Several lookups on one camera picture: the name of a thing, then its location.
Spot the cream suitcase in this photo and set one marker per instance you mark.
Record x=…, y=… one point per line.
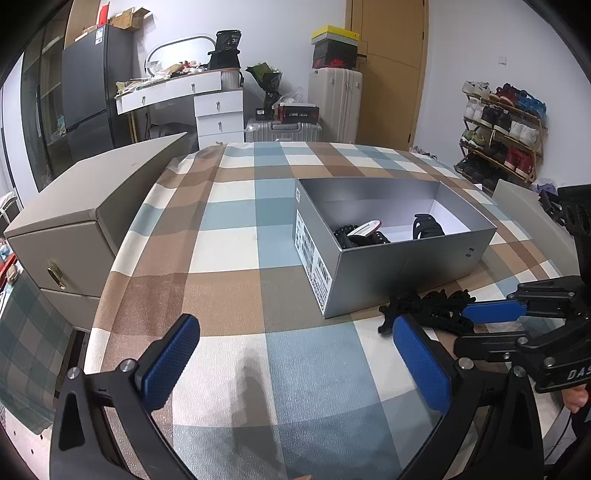
x=334, y=104

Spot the silver cardboard box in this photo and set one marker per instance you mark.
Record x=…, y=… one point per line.
x=406, y=272

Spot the oval mirror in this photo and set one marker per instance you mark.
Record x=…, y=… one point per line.
x=180, y=50

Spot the white pin badge red rim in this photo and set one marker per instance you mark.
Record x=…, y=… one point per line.
x=362, y=228

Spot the white ribbed container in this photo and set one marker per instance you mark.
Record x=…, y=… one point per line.
x=231, y=78

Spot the wooden door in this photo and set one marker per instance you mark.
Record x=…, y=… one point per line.
x=392, y=78

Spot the black wrapped flower bouquet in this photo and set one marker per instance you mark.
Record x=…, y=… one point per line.
x=268, y=78

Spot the shoe rack with shoes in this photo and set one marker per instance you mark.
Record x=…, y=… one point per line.
x=503, y=129

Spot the black refrigerator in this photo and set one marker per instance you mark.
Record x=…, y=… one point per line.
x=92, y=97

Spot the silver suitcase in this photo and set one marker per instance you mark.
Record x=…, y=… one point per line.
x=281, y=131

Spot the black shoe box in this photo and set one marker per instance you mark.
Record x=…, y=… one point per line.
x=334, y=55

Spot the yellow shoe box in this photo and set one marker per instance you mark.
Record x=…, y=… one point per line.
x=334, y=34

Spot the open cardboard box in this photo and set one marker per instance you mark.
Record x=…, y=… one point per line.
x=127, y=19

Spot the silver box lid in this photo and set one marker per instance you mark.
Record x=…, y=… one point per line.
x=526, y=212

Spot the red black box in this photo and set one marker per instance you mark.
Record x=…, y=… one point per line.
x=299, y=113

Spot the beige drawer cabinet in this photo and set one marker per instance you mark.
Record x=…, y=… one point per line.
x=69, y=240

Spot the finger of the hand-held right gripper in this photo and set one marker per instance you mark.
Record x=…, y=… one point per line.
x=489, y=346
x=494, y=311

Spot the green checked cloth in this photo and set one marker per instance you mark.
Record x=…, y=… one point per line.
x=32, y=350

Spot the glass door cabinet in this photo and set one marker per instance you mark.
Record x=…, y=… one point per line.
x=44, y=106

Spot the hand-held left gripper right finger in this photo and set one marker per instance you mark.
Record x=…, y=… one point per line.
x=422, y=369

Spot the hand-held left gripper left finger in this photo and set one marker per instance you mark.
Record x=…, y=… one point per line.
x=168, y=364

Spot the checked tablecloth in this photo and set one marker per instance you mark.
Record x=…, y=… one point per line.
x=221, y=258

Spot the person's right hand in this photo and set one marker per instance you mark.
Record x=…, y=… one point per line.
x=576, y=399

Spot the white plastic bag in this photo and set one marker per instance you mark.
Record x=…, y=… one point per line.
x=292, y=97

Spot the black lace hair bow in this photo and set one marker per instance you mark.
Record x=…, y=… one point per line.
x=445, y=304

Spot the black bag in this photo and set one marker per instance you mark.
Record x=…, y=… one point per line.
x=226, y=48

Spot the small black hair claw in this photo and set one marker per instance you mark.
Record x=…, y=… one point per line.
x=425, y=226

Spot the white vanity desk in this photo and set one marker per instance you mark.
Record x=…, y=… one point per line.
x=217, y=110

